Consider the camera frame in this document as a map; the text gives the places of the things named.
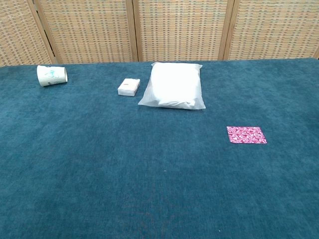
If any pink patterned card stack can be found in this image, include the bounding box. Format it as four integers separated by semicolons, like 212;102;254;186
226;126;268;144

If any white plastic bag package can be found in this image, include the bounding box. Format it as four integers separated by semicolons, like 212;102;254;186
138;62;206;111

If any small white tissue pack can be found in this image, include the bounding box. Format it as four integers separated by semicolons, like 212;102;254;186
117;78;141;97

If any blue felt table mat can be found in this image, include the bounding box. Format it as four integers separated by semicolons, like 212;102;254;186
0;58;319;239

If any woven wooden folding screen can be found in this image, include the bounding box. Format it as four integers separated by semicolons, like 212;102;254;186
0;0;319;67

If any white printed paper cup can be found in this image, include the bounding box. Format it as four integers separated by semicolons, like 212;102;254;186
36;65;68;88

